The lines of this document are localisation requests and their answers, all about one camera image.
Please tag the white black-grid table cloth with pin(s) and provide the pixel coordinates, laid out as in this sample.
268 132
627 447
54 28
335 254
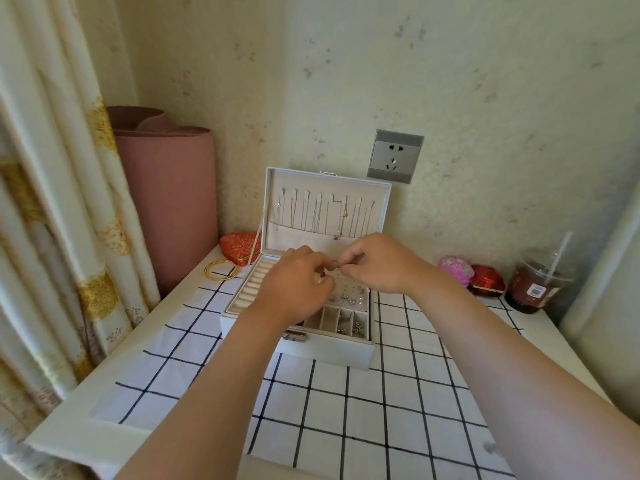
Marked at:
350 419

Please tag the white wooden jewelry box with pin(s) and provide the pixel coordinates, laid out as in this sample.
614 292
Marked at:
295 237

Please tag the person's left hand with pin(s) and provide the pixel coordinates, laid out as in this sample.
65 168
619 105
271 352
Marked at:
290 289

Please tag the cream gold floral curtain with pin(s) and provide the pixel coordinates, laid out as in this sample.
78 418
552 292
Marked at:
50 219

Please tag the red heart-shaped box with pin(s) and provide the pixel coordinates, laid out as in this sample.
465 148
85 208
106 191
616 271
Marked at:
239 248

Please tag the person's right forearm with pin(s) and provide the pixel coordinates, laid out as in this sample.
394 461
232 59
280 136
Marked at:
535 389

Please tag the grey wall socket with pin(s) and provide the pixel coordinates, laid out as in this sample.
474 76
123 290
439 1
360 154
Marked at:
395 156

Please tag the pile of mixed earrings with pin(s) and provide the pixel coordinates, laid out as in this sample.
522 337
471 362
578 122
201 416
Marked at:
350 327

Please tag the person's left forearm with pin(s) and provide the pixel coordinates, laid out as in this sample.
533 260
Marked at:
200 404

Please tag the thin gold bangle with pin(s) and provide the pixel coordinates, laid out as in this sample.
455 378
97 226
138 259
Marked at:
207 272

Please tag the pink rolled mat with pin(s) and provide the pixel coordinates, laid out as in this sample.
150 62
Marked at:
170 204

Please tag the pink round trinket box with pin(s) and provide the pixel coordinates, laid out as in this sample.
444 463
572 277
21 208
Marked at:
456 269

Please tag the person's right hand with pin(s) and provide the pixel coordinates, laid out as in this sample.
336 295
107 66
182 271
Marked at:
390 264

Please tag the red faceted gift box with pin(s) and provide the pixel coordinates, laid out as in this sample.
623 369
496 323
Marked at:
487 280

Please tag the white padded headboard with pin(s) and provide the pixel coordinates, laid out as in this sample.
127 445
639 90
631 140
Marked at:
607 319

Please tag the clear plastic drink cup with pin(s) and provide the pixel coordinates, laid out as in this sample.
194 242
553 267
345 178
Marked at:
532 289

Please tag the white drinking straw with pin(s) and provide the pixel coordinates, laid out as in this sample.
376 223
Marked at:
560 252

